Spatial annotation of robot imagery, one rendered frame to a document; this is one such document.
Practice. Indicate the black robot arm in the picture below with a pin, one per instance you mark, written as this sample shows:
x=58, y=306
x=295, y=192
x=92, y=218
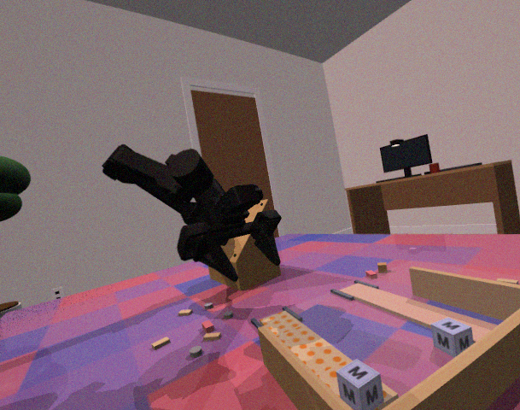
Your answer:
x=184, y=176

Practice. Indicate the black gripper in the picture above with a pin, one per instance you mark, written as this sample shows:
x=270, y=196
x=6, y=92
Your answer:
x=199, y=243

